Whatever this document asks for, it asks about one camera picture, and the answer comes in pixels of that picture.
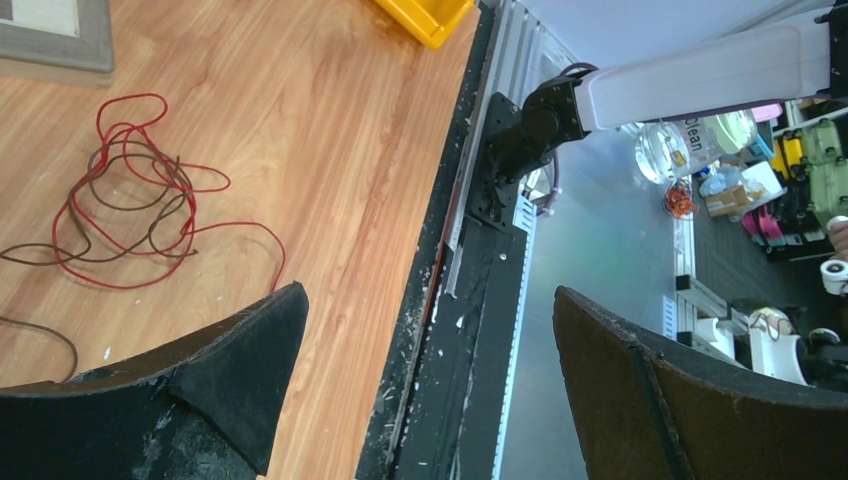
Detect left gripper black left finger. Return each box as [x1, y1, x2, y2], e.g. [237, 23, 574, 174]
[1, 282, 309, 479]

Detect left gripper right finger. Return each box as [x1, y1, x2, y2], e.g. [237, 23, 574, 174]
[553, 286, 847, 479]

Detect brown cable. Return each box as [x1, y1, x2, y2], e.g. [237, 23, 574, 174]
[0, 137, 200, 384]

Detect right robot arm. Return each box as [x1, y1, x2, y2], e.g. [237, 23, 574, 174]
[475, 1, 847, 193]

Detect clear plastic bottle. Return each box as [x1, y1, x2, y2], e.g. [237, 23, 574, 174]
[634, 109, 758, 184]

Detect green suitcase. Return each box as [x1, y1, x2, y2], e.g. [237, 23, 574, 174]
[800, 118, 847, 229]

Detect checkered chessboard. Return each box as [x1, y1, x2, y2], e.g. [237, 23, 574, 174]
[1, 0, 115, 74]

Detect yellow bin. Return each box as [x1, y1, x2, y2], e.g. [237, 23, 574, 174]
[375, 0, 475, 50]

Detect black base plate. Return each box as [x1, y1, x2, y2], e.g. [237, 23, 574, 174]
[355, 1, 538, 479]

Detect aluminium frame rail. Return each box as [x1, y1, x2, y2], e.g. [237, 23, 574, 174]
[443, 0, 750, 480]

